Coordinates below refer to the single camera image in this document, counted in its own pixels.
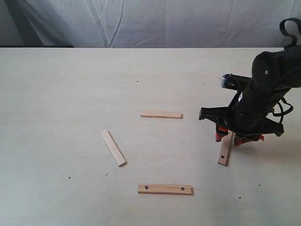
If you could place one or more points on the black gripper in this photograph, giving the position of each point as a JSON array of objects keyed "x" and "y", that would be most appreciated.
[{"x": 246, "y": 116}]

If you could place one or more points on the two-hole wooden bar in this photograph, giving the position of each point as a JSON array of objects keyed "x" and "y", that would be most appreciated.
[
  {"x": 226, "y": 145},
  {"x": 164, "y": 189}
]

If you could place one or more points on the two-hole wooden bar bottom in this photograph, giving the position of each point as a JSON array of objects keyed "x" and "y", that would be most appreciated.
[{"x": 164, "y": 189}]

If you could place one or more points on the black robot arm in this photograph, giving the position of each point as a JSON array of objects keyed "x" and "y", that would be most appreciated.
[{"x": 273, "y": 75}]

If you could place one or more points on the white backdrop curtain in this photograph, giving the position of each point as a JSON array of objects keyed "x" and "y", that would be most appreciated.
[{"x": 145, "y": 23}]

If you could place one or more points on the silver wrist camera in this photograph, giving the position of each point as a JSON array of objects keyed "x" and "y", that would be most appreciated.
[{"x": 234, "y": 82}]

